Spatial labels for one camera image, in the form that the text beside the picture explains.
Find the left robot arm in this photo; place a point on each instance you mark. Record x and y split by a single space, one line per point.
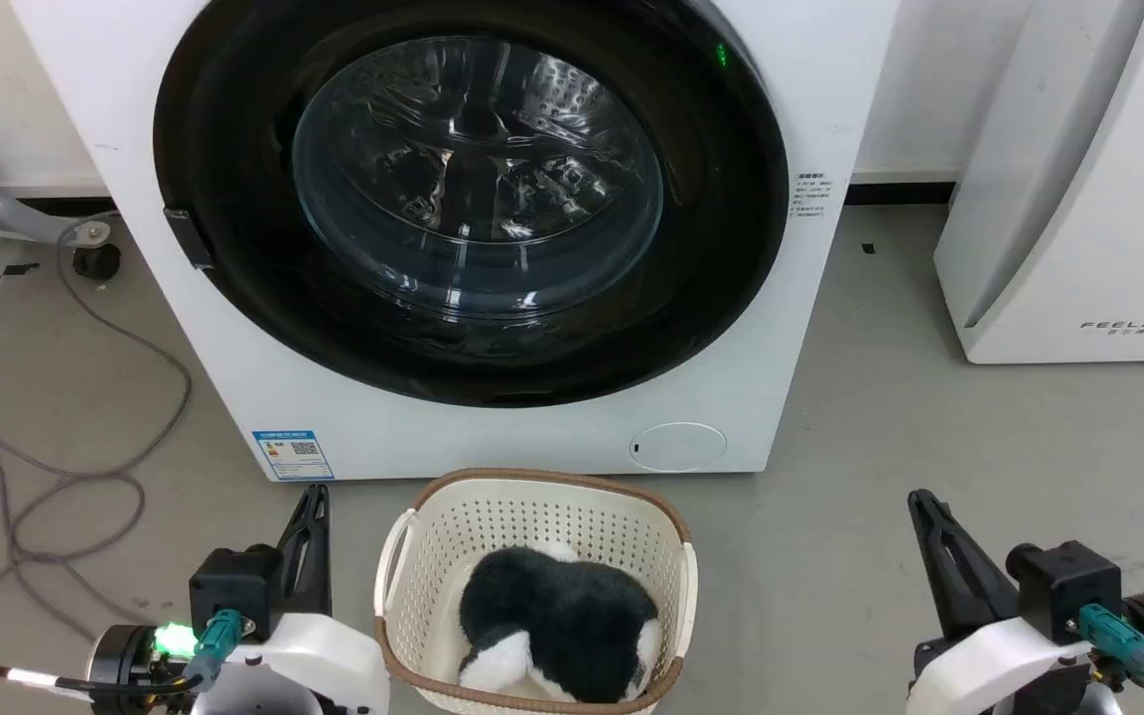
125 667

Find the black caster wheel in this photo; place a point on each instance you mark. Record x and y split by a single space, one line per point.
95 261

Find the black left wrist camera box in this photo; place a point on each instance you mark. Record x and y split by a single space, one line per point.
234 591

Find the black floor tape pieces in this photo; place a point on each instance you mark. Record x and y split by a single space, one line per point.
6 276

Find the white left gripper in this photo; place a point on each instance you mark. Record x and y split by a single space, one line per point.
319 660

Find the round black glass washer door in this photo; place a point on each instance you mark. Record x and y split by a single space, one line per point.
473 199

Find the white Feelbird floor appliance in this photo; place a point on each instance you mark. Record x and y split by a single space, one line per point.
1078 189

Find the black and white plush toy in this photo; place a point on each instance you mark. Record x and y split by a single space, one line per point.
557 621

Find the white front-load washing machine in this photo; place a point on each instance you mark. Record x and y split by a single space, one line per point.
810 99

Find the cream plastic laundry basket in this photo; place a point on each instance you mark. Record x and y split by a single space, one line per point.
542 516

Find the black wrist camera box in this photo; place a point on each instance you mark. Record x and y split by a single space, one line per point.
234 591
1069 591

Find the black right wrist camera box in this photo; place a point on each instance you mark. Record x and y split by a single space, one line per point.
1069 591

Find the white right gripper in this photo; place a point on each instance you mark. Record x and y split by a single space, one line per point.
989 670

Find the blue energy label sticker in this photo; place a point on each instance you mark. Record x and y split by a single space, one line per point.
292 455

